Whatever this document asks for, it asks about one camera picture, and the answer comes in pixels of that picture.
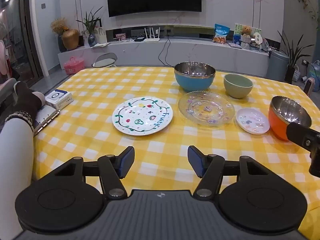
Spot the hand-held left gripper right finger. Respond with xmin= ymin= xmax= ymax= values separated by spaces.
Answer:
xmin=187 ymin=145 xmax=269 ymax=197

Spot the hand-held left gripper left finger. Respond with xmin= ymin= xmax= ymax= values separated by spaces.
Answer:
xmin=53 ymin=146 xmax=136 ymax=197

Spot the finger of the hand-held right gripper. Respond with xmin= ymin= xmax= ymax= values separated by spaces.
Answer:
xmin=286 ymin=122 xmax=320 ymax=155

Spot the orange steel bowl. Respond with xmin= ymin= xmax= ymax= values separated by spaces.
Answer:
xmin=268 ymin=95 xmax=312 ymax=142

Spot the white fruit painted plate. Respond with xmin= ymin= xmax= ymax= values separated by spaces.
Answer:
xmin=112 ymin=97 xmax=173 ymax=136

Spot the small white printed plate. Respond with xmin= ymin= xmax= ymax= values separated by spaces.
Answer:
xmin=236 ymin=107 xmax=271 ymax=133

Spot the clear glass plate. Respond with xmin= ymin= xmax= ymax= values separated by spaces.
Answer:
xmin=178 ymin=91 xmax=235 ymax=126

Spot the green ceramic bowl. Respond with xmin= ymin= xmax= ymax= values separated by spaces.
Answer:
xmin=223 ymin=74 xmax=254 ymax=99

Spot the blue steel bowl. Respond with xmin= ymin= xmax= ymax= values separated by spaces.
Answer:
xmin=174 ymin=62 xmax=216 ymax=92

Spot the yellow checkered tablecloth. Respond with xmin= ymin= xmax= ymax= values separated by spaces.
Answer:
xmin=32 ymin=66 xmax=320 ymax=233

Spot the small pink heater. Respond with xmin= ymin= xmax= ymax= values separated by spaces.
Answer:
xmin=303 ymin=78 xmax=316 ymax=96

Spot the white woven basket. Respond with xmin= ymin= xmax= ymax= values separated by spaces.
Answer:
xmin=292 ymin=65 xmax=303 ymax=82

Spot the potted long leaf plant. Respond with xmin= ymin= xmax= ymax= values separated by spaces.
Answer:
xmin=277 ymin=30 xmax=314 ymax=84

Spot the blue water bottle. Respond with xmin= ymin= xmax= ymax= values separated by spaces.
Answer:
xmin=306 ymin=60 xmax=320 ymax=92

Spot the grey trash bin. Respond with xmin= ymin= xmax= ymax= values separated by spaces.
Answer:
xmin=266 ymin=49 xmax=290 ymax=80

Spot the white box with blue label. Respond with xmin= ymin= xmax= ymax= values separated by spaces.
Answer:
xmin=45 ymin=90 xmax=73 ymax=110

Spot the grey chair with white cushion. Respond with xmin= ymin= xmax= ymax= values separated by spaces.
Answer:
xmin=92 ymin=52 xmax=118 ymax=68

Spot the white hand fan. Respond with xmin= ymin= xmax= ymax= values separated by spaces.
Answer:
xmin=251 ymin=31 xmax=263 ymax=47

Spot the pink storage box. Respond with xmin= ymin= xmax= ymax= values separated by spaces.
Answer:
xmin=63 ymin=57 xmax=84 ymax=75

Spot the person's left leg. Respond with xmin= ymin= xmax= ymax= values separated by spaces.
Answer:
xmin=0 ymin=81 xmax=48 ymax=240

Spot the teddy bear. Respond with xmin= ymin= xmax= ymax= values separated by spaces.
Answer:
xmin=240 ymin=26 xmax=252 ymax=49

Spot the green printed box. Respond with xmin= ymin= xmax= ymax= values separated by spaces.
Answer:
xmin=234 ymin=23 xmax=262 ymax=46

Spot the white router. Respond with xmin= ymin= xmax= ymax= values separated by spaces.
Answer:
xmin=143 ymin=27 xmax=162 ymax=42

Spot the green plant in glass vase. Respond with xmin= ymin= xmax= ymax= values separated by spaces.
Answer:
xmin=76 ymin=6 xmax=103 ymax=47

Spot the white printed canister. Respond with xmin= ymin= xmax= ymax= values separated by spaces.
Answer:
xmin=94 ymin=26 xmax=107 ymax=44

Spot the blue snack bag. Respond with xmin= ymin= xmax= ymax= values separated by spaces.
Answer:
xmin=213 ymin=24 xmax=230 ymax=43

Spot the dark vase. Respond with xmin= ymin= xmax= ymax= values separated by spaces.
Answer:
xmin=57 ymin=35 xmax=67 ymax=53

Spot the gold vase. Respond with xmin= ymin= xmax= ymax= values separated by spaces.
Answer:
xmin=62 ymin=29 xmax=80 ymax=51

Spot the dried yellow flower bunch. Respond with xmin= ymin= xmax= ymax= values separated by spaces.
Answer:
xmin=50 ymin=17 xmax=68 ymax=36

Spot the ring binder notebook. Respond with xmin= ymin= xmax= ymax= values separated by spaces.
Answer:
xmin=33 ymin=104 xmax=61 ymax=137

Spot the black cable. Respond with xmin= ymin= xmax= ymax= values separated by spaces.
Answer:
xmin=158 ymin=36 xmax=173 ymax=67

